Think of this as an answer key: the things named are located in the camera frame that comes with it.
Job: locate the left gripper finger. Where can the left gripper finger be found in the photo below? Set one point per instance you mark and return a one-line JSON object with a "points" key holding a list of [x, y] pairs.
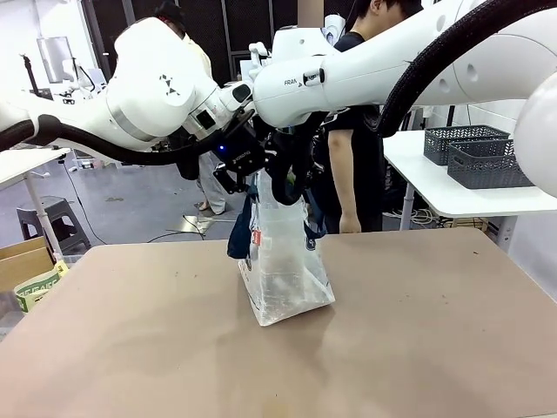
{"points": [[256, 178], [228, 180]]}

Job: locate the wooden crate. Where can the wooden crate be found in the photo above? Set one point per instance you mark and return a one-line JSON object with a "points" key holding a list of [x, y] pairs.
{"points": [[470, 223]]}

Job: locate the brown cardboard box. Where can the brown cardboard box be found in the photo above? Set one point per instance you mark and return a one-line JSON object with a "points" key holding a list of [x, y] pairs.
{"points": [[24, 261]]}

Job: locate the bystander in cream jacket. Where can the bystander in cream jacket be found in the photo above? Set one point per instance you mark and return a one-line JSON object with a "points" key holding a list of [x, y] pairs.
{"points": [[213, 191]]}

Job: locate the person's right hand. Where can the person's right hand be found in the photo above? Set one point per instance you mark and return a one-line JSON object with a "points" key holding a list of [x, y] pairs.
{"points": [[350, 223]]}

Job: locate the dark grey plastic basket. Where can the dark grey plastic basket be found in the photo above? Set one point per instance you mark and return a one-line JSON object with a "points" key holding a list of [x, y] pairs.
{"points": [[487, 165], [448, 139]]}

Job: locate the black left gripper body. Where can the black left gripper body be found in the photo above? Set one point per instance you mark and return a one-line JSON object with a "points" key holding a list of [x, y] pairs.
{"points": [[241, 152]]}

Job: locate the person's right forearm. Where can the person's right forearm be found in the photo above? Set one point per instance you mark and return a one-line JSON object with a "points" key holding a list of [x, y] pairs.
{"points": [[344, 183]]}

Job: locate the large white table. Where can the large white table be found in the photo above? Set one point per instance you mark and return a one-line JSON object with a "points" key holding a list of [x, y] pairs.
{"points": [[422, 187]]}

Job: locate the grey step stool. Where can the grey step stool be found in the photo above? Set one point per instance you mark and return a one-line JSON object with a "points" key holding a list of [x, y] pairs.
{"points": [[54, 217]]}

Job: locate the white table with leg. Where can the white table with leg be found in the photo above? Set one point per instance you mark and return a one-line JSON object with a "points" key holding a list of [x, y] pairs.
{"points": [[17, 165]]}

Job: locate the green white paper bag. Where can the green white paper bag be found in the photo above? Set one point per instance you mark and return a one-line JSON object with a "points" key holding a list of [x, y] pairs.
{"points": [[37, 289]]}

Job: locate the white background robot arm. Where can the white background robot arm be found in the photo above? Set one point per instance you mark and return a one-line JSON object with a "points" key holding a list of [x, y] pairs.
{"points": [[82, 76]]}

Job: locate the person in black t-shirt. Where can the person in black t-shirt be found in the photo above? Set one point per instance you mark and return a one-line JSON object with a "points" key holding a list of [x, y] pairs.
{"points": [[365, 165]]}

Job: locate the white board panel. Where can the white board panel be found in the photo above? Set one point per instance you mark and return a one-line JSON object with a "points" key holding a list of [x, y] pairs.
{"points": [[54, 56]]}

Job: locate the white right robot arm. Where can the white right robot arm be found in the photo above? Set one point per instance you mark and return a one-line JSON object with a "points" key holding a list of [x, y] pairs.
{"points": [[391, 74]]}

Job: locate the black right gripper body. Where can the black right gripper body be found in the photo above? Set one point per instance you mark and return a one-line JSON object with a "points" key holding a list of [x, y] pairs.
{"points": [[280, 152]]}

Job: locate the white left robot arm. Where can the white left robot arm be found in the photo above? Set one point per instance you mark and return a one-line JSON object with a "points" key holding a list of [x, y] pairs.
{"points": [[143, 96]]}

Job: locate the small white background robot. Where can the small white background robot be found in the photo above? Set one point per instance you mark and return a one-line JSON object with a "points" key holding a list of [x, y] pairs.
{"points": [[257, 54]]}

